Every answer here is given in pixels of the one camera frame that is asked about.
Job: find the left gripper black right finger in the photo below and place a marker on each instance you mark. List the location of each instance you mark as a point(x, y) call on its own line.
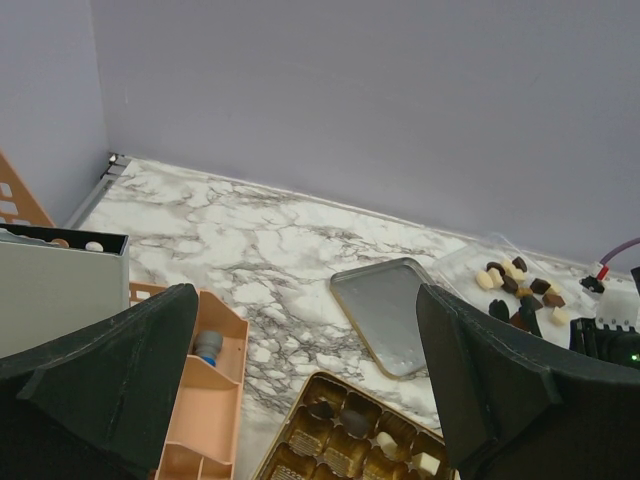
point(515, 406)

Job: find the grey blue glue stick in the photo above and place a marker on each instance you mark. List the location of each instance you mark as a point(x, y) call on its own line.
point(207, 346)

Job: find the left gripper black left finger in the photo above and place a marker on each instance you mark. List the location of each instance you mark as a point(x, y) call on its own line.
point(97, 403)

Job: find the white square chocolate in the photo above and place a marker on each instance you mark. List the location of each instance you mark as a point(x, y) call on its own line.
point(507, 266)

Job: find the peach mesh file rack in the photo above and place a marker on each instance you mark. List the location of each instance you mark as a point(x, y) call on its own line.
point(18, 205)

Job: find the clear plastic tray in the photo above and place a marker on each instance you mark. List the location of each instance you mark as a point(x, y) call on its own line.
point(458, 269)

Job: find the silver tin lid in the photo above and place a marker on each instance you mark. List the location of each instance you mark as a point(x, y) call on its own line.
point(379, 300)

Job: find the gold chocolate box tray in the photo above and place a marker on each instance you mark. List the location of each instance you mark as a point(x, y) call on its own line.
point(313, 444)

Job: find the peach desk organizer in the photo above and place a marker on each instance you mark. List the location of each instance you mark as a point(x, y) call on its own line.
point(202, 436)

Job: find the white board sheet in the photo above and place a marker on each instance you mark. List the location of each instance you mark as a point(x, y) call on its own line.
point(56, 281)

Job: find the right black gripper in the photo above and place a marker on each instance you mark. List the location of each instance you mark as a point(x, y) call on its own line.
point(615, 346)

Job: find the brown chocolate piece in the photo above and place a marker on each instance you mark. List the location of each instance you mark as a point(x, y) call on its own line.
point(553, 300)

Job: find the dark oval chocolate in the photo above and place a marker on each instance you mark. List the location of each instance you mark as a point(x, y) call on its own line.
point(355, 423)

